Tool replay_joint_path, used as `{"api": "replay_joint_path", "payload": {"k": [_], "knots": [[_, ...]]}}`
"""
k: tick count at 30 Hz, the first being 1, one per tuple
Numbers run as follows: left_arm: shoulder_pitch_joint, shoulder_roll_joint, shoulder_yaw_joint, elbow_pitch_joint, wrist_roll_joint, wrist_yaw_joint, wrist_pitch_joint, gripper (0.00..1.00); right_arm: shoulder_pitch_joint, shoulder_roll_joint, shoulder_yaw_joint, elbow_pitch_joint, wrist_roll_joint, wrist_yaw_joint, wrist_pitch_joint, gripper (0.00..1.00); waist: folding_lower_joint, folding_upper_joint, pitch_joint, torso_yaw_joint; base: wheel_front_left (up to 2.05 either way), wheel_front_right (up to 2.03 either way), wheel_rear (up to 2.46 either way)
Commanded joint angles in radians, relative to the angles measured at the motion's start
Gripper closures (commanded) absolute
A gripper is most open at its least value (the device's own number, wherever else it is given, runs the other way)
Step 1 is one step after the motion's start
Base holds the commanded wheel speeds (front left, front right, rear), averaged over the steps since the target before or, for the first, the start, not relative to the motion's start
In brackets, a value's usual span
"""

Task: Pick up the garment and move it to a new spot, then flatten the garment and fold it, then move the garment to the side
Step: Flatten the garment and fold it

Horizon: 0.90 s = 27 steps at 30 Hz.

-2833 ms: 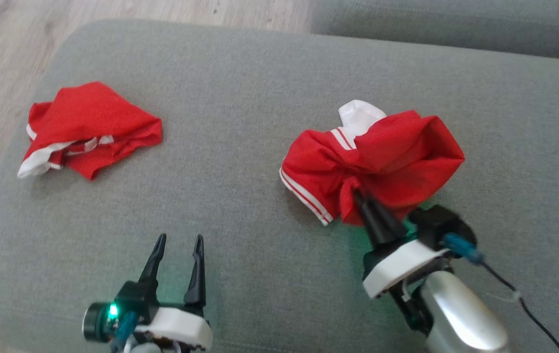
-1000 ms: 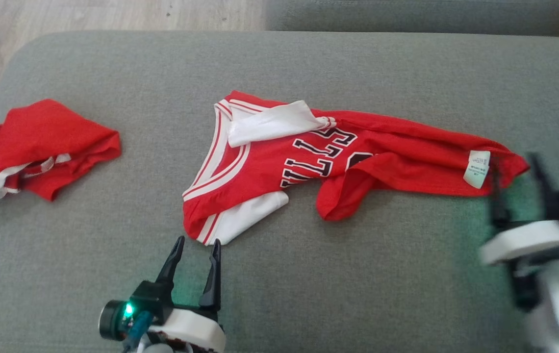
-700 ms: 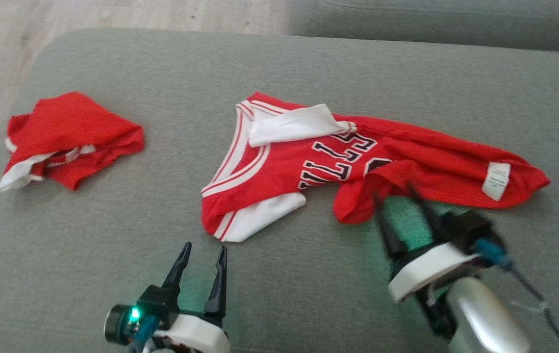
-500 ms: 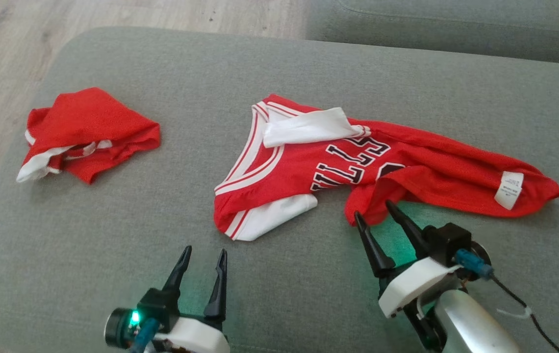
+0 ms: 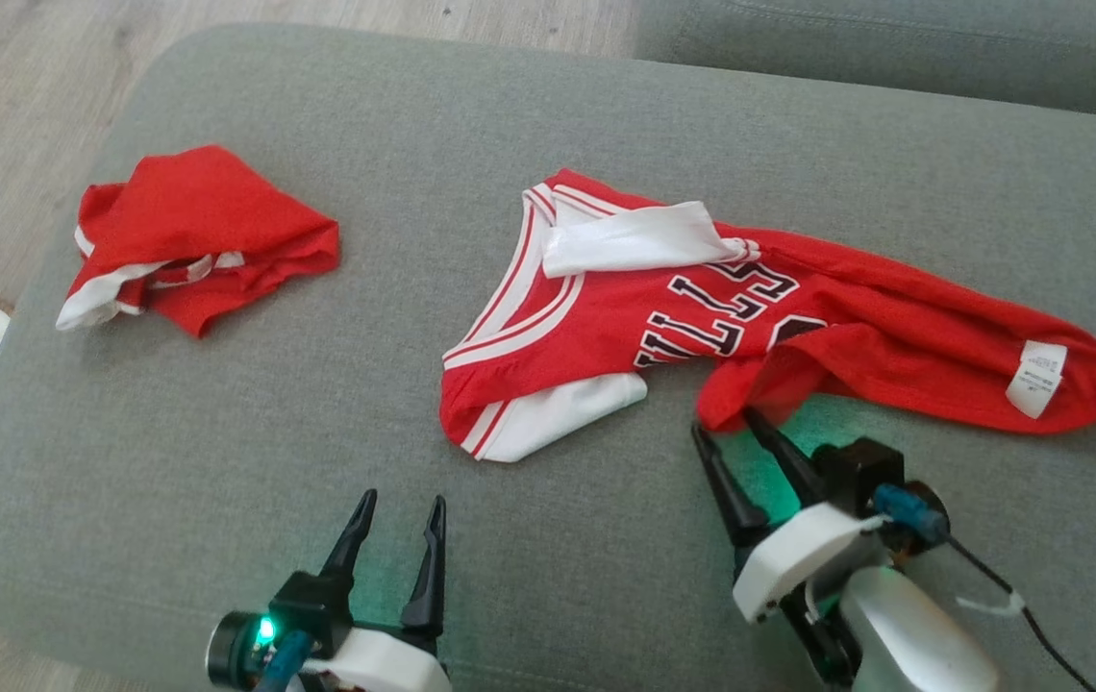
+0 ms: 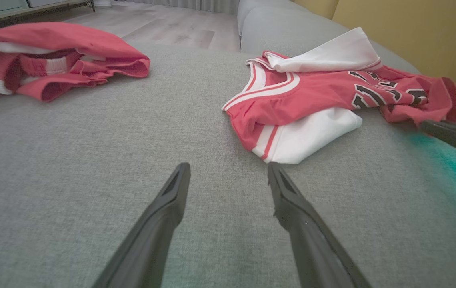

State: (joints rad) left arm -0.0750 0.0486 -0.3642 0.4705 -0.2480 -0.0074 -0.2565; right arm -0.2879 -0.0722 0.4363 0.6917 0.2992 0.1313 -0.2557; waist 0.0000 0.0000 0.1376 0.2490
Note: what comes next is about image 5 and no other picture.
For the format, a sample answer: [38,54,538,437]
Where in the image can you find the red shorts white trim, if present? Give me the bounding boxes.
[56,144,341,339]

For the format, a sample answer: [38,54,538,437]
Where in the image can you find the red basketball jersey black lettering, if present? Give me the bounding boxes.
[439,168,1096,464]

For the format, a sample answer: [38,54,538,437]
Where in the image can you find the white cable tie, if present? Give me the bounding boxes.
[955,589,1028,618]

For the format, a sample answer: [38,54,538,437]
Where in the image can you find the large grey sofa ottoman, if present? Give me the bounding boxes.
[0,21,1096,692]

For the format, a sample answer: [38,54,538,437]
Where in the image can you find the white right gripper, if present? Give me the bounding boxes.
[691,406,885,688]

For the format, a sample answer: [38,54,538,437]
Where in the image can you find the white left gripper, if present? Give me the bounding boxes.
[298,488,453,692]

